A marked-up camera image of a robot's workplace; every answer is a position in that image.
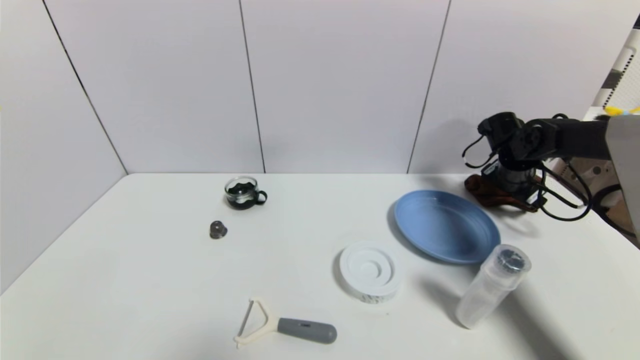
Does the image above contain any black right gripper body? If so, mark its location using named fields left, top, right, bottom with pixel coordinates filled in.
left=480, top=159, right=548, bottom=209

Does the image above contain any blue plate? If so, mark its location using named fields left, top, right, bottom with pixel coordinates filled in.
left=393, top=189, right=501, bottom=265

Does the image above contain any brown folded cloth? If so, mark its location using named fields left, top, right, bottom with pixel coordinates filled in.
left=464, top=174, right=544, bottom=213

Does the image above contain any clear plastic bottle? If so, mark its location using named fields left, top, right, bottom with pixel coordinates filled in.
left=454, top=244, right=532, bottom=330

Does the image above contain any white pegboard panel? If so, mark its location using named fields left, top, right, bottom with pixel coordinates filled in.
left=592, top=30, right=640, bottom=108

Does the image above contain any white round ring holder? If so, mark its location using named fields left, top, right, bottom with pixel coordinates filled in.
left=338, top=240, right=402, bottom=304

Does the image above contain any cream peeler with grey handle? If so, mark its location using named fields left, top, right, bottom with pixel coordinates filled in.
left=234, top=297, right=338, bottom=348

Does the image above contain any glass cup with black handle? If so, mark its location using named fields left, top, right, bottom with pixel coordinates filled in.
left=224, top=176, right=269, bottom=211

